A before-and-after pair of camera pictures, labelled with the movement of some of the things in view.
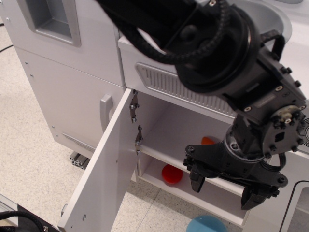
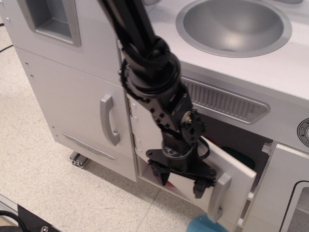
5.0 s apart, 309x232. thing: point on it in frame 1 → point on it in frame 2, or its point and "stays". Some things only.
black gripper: x=215 y=160 → x=188 y=160
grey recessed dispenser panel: x=55 y=19 stays
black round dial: x=306 y=141 stays
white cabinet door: x=96 y=201 → x=239 y=197
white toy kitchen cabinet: x=80 y=57 stays
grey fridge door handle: x=106 y=104 stays
